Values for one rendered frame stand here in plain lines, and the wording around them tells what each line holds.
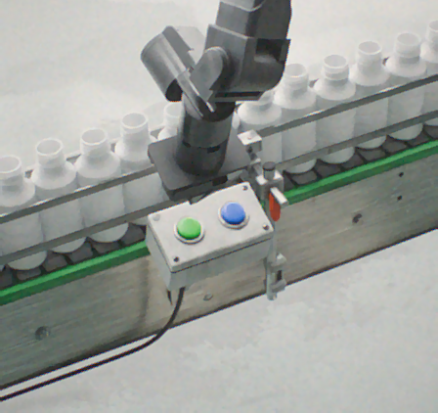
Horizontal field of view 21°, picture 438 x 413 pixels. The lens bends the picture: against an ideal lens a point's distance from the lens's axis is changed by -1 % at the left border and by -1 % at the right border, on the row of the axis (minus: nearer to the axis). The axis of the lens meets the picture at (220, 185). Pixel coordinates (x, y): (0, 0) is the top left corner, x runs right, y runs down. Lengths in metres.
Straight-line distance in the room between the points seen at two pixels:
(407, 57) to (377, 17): 2.25
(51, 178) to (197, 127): 0.35
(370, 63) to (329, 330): 1.28
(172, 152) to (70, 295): 0.37
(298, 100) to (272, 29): 0.45
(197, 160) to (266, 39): 0.16
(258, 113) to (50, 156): 0.29
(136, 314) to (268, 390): 1.07
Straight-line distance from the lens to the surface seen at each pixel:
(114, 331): 1.72
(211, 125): 1.25
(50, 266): 1.62
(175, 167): 1.33
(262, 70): 1.22
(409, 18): 3.96
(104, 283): 1.65
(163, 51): 1.29
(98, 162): 1.56
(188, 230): 1.47
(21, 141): 3.51
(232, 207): 1.49
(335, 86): 1.67
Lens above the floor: 2.10
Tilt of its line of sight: 40 degrees down
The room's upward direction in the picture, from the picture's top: 3 degrees counter-clockwise
